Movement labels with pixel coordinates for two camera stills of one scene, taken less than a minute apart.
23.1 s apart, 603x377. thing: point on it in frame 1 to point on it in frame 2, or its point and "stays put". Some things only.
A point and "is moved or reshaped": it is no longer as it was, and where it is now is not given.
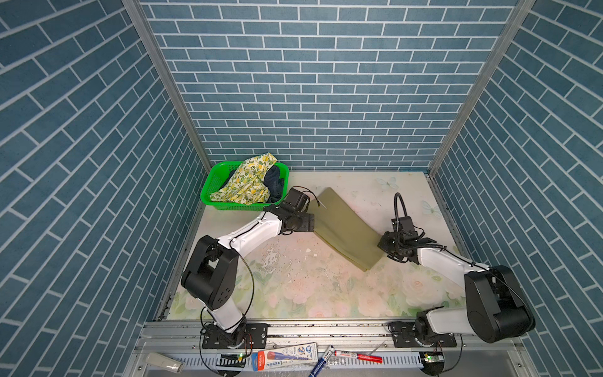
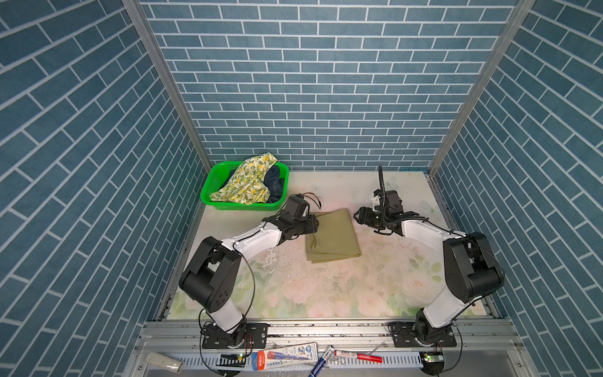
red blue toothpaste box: (284, 356) stays put
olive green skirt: (348, 229) is moved or reshaped
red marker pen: (368, 358) stays put
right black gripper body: (389, 245) to (373, 220)
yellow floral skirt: (246, 184) stays put
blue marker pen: (321, 362) stays put
